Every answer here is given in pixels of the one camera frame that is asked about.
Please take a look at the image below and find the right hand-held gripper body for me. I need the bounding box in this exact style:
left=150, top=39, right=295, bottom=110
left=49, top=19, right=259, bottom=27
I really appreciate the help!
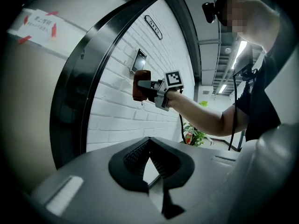
left=149, top=70, right=185, bottom=112

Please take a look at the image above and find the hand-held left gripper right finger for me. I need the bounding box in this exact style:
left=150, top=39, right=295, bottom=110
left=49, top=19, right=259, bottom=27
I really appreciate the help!
left=149, top=137, right=196, bottom=189

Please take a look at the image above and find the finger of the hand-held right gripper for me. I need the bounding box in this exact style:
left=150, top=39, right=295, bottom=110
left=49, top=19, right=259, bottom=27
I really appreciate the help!
left=137, top=79, right=155, bottom=91

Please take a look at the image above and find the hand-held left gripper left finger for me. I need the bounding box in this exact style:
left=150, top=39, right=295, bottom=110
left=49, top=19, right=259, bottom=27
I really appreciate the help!
left=108, top=138, right=150, bottom=194

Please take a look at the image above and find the brown cloth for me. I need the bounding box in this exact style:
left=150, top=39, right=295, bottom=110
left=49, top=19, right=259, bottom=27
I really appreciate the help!
left=132, top=70, right=152, bottom=102

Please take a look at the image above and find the grey wall keypad device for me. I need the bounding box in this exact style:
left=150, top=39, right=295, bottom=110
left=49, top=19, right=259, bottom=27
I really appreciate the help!
left=129, top=48, right=148, bottom=74

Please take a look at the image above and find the person's right forearm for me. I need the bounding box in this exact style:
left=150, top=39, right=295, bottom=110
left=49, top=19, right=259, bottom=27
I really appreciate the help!
left=167, top=90, right=237, bottom=137

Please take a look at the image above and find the green potted plant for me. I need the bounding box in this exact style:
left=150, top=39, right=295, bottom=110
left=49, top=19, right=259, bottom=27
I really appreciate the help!
left=183, top=100, right=215, bottom=147

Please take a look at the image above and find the black framed room number plate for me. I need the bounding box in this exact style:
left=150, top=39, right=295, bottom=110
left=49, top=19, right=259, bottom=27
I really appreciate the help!
left=143, top=14, right=163, bottom=41

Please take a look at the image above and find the black chest-mounted box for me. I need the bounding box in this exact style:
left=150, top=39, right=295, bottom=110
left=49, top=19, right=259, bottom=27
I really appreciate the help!
left=233, top=44, right=255, bottom=77

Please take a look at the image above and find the person's black shirt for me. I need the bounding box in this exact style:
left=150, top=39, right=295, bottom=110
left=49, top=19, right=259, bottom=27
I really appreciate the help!
left=233, top=35, right=282, bottom=142

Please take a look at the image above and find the person's head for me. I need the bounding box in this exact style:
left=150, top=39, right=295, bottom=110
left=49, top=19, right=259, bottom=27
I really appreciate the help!
left=214, top=0, right=281, bottom=54

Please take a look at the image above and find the grey door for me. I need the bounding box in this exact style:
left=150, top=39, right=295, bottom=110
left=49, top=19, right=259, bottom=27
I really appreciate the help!
left=1, top=0, right=131, bottom=196

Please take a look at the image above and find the white paper notice red tape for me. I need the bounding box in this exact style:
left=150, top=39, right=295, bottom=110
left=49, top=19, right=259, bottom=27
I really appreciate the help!
left=6, top=7, right=69, bottom=47

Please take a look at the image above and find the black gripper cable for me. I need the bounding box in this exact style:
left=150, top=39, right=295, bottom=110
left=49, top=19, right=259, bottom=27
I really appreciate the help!
left=178, top=89, right=187, bottom=145

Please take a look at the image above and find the black door frame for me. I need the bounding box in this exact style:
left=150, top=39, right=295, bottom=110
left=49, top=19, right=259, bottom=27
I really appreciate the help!
left=50, top=0, right=165, bottom=171

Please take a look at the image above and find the long black cable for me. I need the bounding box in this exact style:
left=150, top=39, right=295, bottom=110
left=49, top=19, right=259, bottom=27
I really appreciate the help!
left=228, top=73, right=238, bottom=152

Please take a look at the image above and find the black head camera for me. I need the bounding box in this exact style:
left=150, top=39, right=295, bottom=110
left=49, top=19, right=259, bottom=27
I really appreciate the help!
left=201, top=1, right=217, bottom=24

